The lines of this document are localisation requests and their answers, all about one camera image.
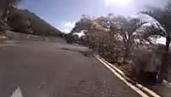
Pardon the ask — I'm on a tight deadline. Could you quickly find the grey asphalt road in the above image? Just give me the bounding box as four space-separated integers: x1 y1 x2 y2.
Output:
0 30 171 97

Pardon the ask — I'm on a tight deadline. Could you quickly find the dark hill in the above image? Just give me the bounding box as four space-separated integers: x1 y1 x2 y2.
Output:
10 7 67 41

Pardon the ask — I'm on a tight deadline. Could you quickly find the row of bare trees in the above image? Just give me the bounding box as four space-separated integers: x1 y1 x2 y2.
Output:
61 5 160 72

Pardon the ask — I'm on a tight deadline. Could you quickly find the palm tree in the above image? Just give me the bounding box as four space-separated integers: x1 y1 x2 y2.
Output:
128 0 171 86

